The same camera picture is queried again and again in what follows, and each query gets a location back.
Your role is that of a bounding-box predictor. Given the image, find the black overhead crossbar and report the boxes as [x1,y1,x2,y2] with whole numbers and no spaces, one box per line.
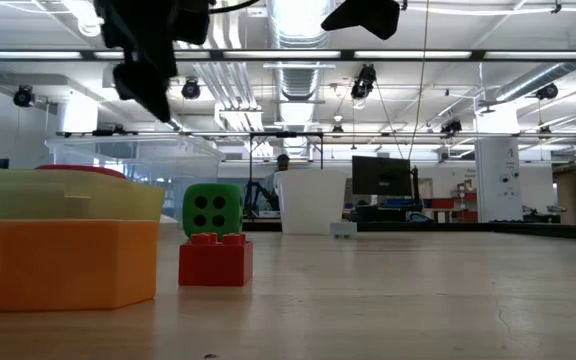
[0,48,576,63]

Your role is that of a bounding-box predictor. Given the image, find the angled orange brick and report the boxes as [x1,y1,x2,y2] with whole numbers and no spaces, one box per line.
[0,219,160,312]

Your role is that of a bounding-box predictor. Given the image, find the pink foam die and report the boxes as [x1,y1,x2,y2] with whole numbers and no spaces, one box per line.
[34,164,129,181]

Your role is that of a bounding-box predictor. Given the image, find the translucent white cup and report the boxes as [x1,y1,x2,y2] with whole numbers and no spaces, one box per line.
[273,169,348,236]

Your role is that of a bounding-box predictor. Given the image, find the teal small brick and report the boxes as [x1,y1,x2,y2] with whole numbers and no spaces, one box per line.
[329,221,359,240]

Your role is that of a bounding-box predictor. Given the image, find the person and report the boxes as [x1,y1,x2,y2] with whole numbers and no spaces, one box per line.
[260,153,292,199]

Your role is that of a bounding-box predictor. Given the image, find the black computer monitor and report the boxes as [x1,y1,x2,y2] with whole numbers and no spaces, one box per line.
[351,155,414,198]

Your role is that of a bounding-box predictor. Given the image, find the clear plastic bin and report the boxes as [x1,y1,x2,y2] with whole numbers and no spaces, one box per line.
[43,136,225,224]

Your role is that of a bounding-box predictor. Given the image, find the silver ventilation duct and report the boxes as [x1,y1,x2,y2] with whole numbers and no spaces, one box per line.
[266,0,338,104]

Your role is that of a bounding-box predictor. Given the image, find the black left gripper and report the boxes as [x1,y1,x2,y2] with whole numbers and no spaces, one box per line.
[92,0,215,124]

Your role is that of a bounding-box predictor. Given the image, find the thin hanging cable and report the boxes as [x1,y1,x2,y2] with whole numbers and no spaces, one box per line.
[406,0,430,161]

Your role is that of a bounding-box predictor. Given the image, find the small red brick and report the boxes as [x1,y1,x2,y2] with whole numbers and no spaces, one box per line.
[178,232,255,287]

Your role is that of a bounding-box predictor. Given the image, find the black background frame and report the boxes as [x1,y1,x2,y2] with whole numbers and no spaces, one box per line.
[56,128,576,171]

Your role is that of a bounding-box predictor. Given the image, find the yellow translucent tray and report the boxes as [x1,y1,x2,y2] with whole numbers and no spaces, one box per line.
[0,168,166,224]

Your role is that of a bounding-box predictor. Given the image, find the white round pillar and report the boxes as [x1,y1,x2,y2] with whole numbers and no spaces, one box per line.
[474,102,524,224]

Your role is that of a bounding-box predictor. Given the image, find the green foam die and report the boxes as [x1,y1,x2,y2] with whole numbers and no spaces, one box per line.
[182,182,245,239]

